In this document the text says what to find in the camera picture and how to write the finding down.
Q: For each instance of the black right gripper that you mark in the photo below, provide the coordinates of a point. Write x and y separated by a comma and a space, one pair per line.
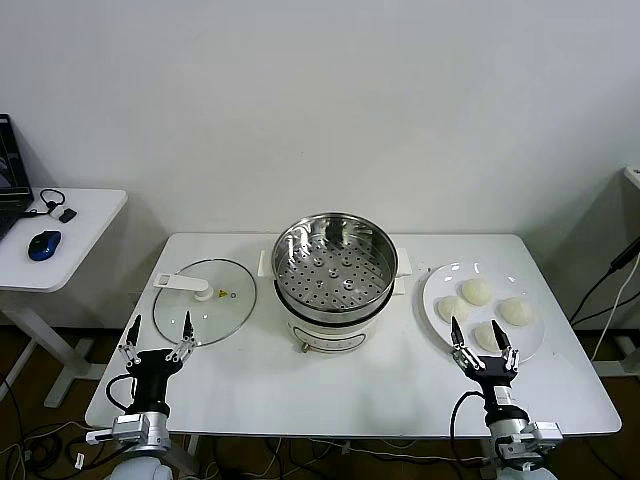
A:
495, 380

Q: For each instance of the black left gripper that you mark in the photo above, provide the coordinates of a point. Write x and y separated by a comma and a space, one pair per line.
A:
152, 375

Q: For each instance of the white steamed baozi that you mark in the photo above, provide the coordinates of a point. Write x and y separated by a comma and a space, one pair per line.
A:
476, 292
517, 310
449, 306
484, 337

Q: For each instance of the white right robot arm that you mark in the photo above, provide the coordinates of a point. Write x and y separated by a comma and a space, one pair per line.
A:
505, 432

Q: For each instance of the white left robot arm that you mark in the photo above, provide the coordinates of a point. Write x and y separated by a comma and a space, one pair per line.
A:
156, 437

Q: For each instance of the perforated steel steamer basket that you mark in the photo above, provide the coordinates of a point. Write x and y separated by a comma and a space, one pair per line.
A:
362, 295

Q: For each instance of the white round plate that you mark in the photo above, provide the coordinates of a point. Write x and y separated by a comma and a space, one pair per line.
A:
532, 335

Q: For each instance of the white table leg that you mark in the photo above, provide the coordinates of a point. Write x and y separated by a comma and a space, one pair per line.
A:
193, 450

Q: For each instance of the white side table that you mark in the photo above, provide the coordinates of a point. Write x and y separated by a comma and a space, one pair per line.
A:
90, 240

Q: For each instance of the white stand foot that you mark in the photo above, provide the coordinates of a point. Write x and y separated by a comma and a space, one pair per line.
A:
620, 367

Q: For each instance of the blue computer mouse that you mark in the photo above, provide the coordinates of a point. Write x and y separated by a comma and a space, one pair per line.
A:
44, 245

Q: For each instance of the small black device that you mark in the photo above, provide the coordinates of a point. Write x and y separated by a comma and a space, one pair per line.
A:
67, 216

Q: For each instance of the white electric cooking pot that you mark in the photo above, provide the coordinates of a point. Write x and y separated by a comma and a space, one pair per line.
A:
330, 342

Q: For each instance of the black laptop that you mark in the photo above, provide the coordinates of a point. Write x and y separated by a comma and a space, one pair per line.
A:
12, 200

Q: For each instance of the white cabinet corner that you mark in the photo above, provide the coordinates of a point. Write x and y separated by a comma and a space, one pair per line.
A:
633, 175

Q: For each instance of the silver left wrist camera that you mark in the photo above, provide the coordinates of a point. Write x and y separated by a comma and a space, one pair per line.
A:
127, 429

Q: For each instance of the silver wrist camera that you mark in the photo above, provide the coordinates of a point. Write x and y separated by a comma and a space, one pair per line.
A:
537, 434
127, 429

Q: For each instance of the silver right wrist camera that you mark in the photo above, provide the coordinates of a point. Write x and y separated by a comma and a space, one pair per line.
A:
537, 434

